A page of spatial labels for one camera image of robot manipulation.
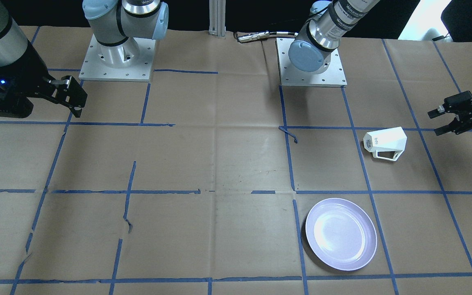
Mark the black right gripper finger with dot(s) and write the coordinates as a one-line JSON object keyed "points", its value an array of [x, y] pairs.
{"points": [[65, 91]]}

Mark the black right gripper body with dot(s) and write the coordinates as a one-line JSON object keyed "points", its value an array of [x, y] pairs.
{"points": [[30, 69]]}

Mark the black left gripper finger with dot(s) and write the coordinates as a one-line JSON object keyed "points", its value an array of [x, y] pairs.
{"points": [[439, 111], [455, 126]]}

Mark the white angular cup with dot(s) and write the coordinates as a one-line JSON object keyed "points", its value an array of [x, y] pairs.
{"points": [[387, 144]]}

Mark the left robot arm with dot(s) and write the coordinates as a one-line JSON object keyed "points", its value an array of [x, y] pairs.
{"points": [[320, 35]]}

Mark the lavender plate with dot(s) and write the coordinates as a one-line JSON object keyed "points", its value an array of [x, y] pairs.
{"points": [[341, 234]]}

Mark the brown paper table cover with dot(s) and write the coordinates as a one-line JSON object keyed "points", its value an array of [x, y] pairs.
{"points": [[200, 181]]}

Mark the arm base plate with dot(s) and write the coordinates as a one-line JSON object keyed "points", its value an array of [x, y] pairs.
{"points": [[333, 76], [131, 61]]}

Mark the aluminium frame post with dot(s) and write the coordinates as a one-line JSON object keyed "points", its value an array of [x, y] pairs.
{"points": [[217, 18]]}

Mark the metal cable connector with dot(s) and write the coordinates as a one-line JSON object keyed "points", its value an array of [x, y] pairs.
{"points": [[257, 36]]}

